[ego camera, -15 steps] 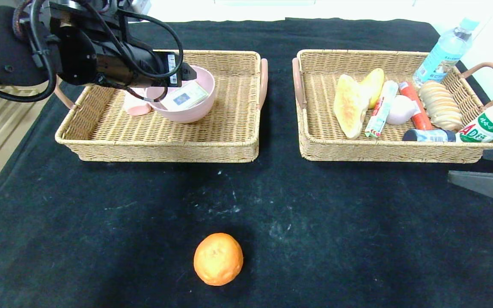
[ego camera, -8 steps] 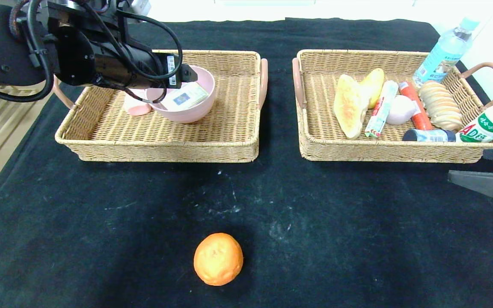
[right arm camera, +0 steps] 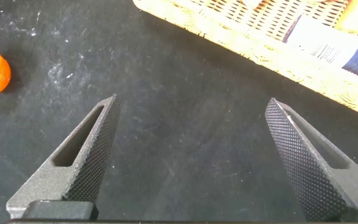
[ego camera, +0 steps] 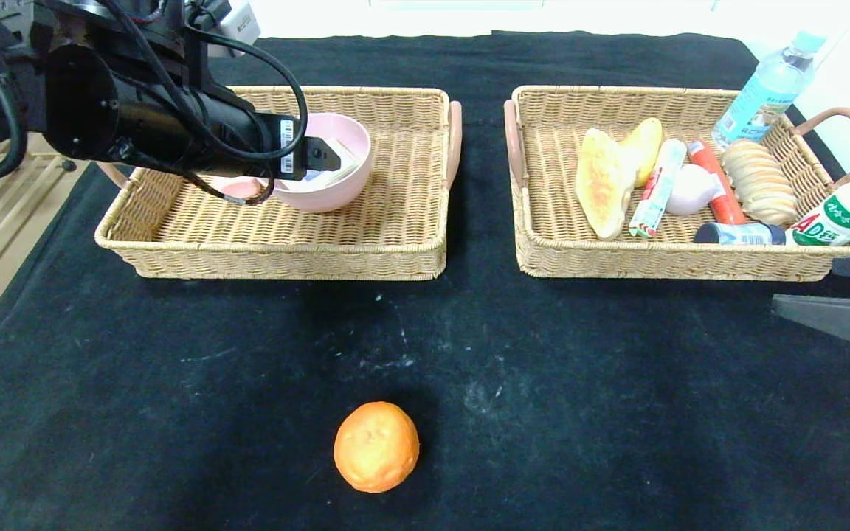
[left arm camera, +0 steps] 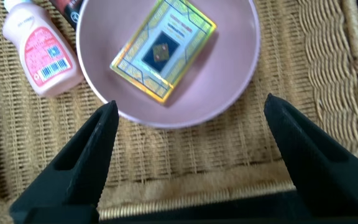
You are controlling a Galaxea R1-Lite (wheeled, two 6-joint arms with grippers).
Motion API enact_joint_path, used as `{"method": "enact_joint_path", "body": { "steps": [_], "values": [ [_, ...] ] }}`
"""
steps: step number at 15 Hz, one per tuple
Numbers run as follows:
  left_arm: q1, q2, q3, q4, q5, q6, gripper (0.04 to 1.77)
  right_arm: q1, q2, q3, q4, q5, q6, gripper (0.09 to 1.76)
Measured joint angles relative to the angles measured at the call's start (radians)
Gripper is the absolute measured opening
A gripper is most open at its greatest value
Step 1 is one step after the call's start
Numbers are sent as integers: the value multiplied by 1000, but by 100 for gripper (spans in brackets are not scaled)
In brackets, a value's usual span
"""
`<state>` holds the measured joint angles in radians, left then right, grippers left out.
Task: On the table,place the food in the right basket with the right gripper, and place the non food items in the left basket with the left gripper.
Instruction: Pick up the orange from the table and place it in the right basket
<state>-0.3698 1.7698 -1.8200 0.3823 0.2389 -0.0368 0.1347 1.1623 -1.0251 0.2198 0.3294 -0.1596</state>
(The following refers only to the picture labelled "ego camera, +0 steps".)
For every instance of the ridged bread roll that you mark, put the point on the ridged bread roll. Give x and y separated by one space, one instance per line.
761 184

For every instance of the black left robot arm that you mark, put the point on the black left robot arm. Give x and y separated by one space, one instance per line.
137 118

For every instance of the pink bowl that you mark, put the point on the pink bowl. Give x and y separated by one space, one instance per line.
329 198

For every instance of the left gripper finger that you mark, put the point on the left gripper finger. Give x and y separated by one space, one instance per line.
320 155

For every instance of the pale purple round bun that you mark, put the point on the pale purple round bun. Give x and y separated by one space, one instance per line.
690 190

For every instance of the small pink bottle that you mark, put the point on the small pink bottle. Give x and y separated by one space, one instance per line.
240 189

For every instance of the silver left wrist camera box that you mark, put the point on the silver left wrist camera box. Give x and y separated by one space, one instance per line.
240 22

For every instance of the yellow pear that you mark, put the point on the yellow pear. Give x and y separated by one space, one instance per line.
646 144

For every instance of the white table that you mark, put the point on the white table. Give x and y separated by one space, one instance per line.
469 18

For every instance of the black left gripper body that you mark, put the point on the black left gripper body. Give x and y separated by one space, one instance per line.
289 147

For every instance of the flat toasted bread slice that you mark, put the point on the flat toasted bread slice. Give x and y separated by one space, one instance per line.
602 184

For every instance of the small dark blue bottle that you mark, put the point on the small dark blue bottle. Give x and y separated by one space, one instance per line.
738 234

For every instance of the wicker basket holding food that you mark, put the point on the wicker basket holding food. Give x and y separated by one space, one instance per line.
676 251

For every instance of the black table cloth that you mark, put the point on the black table cloth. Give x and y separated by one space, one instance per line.
617 405

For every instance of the red strawberry candy stick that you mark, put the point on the red strawberry candy stick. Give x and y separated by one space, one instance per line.
657 188

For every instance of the white milk bottle green label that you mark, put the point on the white milk bottle green label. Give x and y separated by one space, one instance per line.
845 210

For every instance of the white playing card box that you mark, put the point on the white playing card box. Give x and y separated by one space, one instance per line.
347 166

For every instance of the clear water bottle blue label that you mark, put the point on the clear water bottle blue label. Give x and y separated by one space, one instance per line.
764 92

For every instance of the wicker basket holding toiletries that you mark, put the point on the wicker basket holding toiletries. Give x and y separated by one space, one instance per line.
381 228

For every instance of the orange sausage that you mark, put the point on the orange sausage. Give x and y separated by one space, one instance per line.
720 195

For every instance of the orange tangerine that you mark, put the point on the orange tangerine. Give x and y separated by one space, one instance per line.
376 446

